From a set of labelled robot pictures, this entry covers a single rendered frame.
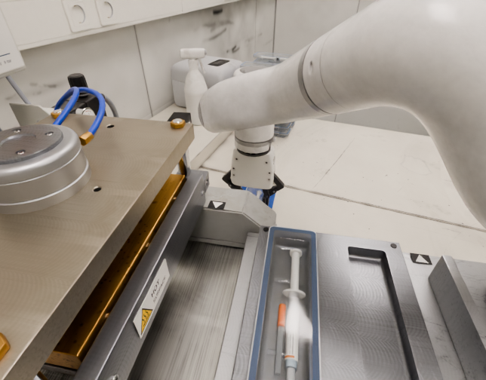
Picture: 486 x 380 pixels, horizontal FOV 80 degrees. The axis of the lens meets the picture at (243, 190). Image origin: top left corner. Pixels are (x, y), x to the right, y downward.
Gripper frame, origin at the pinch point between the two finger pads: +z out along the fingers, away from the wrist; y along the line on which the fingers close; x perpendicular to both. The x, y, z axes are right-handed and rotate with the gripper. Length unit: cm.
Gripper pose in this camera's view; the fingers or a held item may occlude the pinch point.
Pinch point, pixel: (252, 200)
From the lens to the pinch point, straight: 73.9
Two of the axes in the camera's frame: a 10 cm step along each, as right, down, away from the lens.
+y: -9.7, -1.4, 1.8
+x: -2.3, 5.9, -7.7
